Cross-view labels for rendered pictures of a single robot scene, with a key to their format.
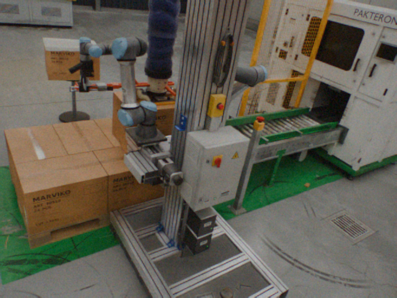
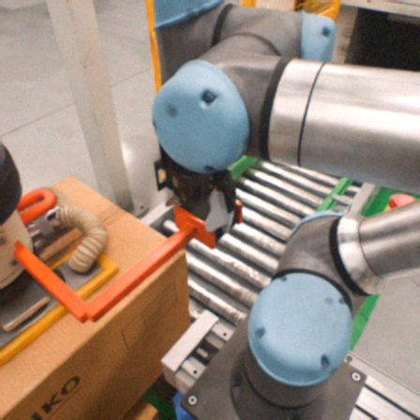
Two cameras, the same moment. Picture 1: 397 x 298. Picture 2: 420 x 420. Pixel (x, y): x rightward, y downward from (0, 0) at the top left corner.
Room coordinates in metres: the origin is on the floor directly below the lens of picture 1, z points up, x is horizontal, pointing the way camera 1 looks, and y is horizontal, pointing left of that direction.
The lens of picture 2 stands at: (2.14, 0.18, 1.63)
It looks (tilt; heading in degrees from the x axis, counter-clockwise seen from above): 45 degrees down; 346
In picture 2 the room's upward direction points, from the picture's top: straight up
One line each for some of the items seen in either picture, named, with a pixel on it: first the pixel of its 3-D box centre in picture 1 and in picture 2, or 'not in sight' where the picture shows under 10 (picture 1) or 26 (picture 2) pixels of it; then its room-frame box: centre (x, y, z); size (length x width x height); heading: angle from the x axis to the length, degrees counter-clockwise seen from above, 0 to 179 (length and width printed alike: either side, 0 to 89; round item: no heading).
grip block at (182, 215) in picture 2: not in sight; (208, 216); (2.57, 0.08, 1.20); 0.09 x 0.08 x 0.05; 37
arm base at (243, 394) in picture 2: not in sight; (280, 376); (2.32, 0.03, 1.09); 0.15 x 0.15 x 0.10
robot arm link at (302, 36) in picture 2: not in sight; (269, 56); (2.48, 0.04, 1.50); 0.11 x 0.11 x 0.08; 50
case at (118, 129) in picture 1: (153, 119); (36, 342); (2.59, 0.47, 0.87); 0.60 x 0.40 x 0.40; 128
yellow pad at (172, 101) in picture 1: (160, 100); (22, 308); (2.53, 0.42, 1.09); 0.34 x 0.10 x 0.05; 127
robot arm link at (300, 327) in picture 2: not in sight; (295, 335); (2.32, 0.02, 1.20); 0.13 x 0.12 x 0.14; 140
